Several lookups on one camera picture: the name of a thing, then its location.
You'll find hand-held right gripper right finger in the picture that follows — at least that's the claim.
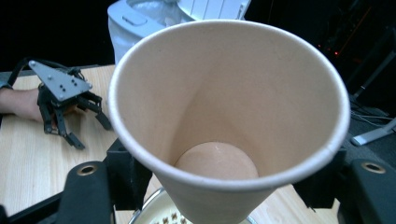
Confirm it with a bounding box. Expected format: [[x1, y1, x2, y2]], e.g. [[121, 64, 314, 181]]
[[293, 148, 347, 209]]

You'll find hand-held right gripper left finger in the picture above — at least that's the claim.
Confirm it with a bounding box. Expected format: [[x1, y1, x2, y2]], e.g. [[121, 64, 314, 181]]
[[104, 138, 153, 210]]

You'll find white pedal trash can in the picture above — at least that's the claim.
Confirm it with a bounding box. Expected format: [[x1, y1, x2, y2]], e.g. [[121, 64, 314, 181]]
[[106, 0, 252, 67]]

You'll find beige paper cup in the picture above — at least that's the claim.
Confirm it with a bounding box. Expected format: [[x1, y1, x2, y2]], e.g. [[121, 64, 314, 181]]
[[106, 19, 351, 224]]

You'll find translucent bin bag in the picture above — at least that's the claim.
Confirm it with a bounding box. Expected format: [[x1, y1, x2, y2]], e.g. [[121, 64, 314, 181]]
[[128, 0, 185, 27]]

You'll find black tripod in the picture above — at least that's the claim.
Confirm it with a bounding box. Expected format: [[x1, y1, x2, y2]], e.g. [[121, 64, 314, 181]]
[[353, 50, 396, 99]]

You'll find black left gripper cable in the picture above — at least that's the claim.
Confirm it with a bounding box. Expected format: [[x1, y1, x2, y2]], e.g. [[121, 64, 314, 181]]
[[6, 57, 68, 90]]

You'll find white metal table frame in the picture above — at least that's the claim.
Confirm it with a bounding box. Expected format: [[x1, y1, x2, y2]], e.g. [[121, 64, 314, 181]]
[[350, 117, 396, 147]]

